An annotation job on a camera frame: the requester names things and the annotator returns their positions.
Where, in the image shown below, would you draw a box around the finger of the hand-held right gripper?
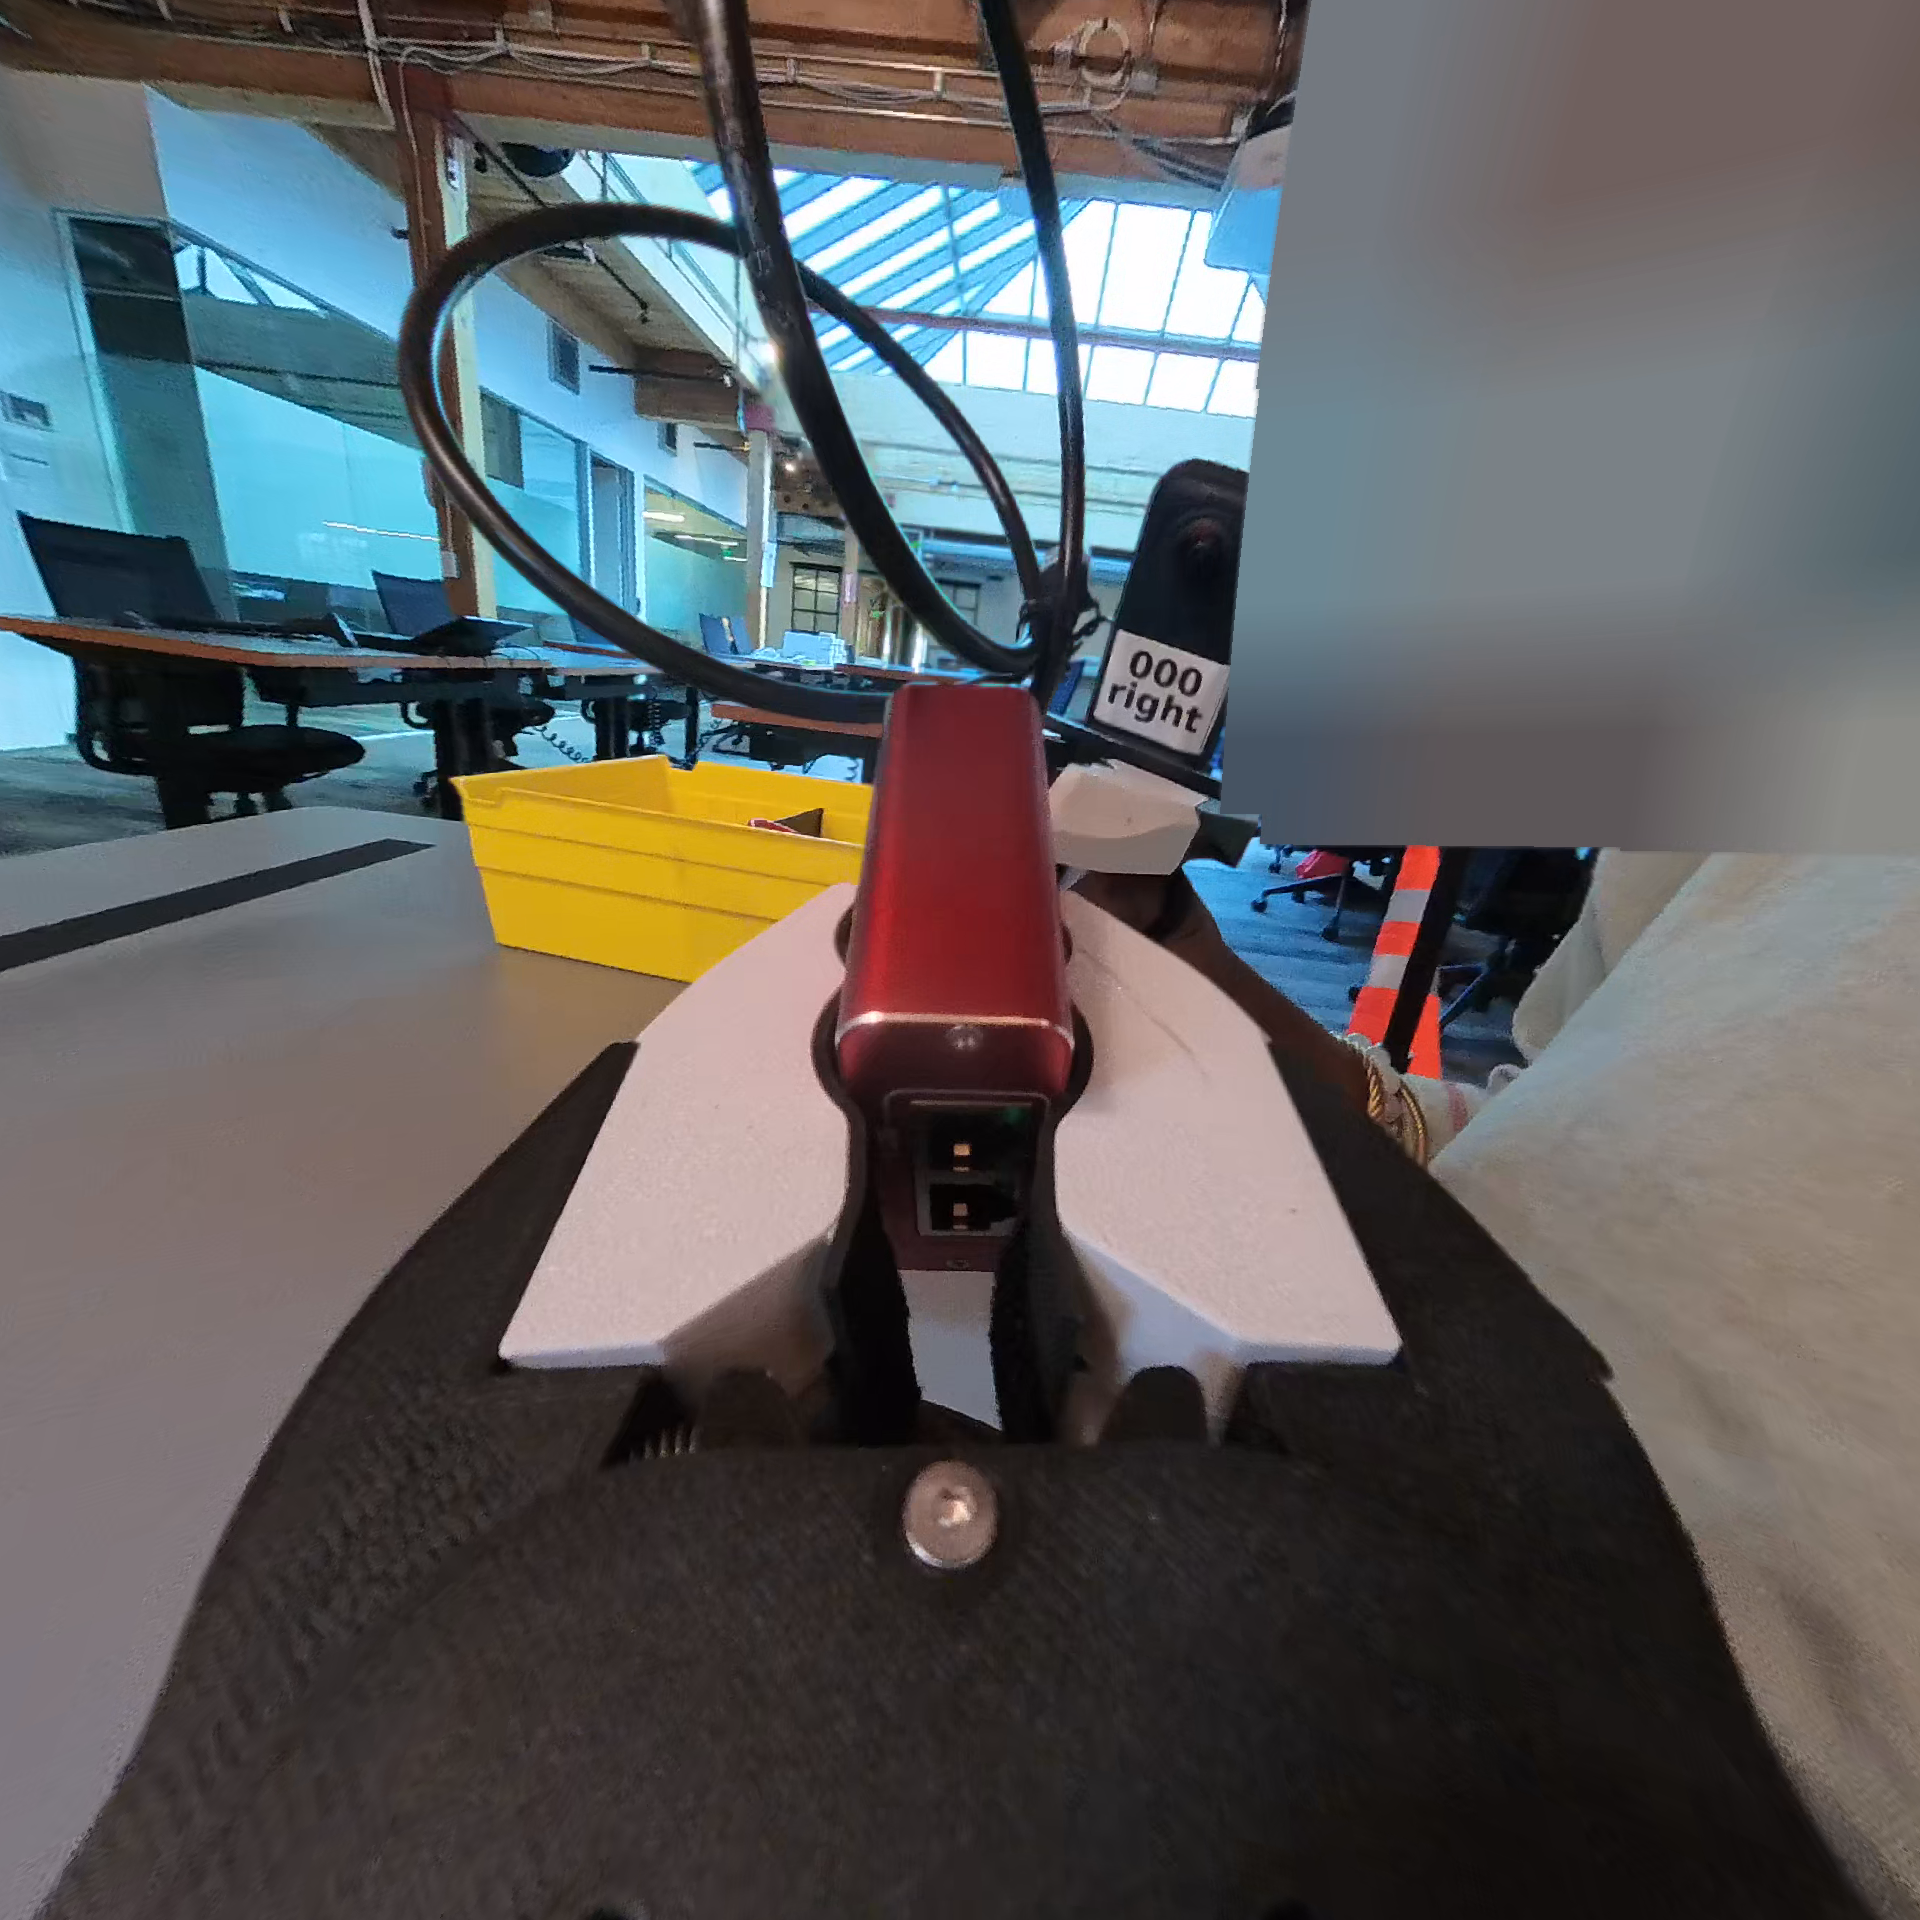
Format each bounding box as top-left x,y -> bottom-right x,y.
1047,763 -> 1204,875

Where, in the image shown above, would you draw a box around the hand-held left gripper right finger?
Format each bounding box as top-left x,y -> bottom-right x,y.
993,897 -> 1408,1444

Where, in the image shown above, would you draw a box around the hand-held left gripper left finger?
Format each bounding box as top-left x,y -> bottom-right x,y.
498,883 -> 920,1444

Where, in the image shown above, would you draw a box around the red adapter box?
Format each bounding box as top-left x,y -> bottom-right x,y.
833,682 -> 1080,1278

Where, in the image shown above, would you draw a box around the yellow plastic bin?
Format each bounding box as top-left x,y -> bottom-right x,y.
450,754 -> 880,988

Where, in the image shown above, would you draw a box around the black network cable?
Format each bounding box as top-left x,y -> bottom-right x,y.
400,0 -> 1098,729

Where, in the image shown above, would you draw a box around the person's right hand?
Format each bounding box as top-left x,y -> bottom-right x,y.
1073,864 -> 1352,1058

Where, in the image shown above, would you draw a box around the glass skylight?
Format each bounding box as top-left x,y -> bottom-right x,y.
697,148 -> 1265,421

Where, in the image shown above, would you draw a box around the orange traffic cone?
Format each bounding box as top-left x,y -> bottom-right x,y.
1353,843 -> 1445,1085

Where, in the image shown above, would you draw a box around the person's torso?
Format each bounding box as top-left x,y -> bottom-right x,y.
1432,846 -> 1920,1920

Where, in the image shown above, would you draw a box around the black office chair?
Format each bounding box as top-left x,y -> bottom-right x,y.
373,569 -> 558,781
18,511 -> 367,829

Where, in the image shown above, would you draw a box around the wooden office desk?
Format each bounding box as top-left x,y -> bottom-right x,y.
0,608 -> 549,682

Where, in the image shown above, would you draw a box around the gold bracelets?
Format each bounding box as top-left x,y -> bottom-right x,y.
1331,1027 -> 1435,1171

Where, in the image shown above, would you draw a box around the wooden support post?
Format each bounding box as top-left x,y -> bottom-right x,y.
392,104 -> 485,621

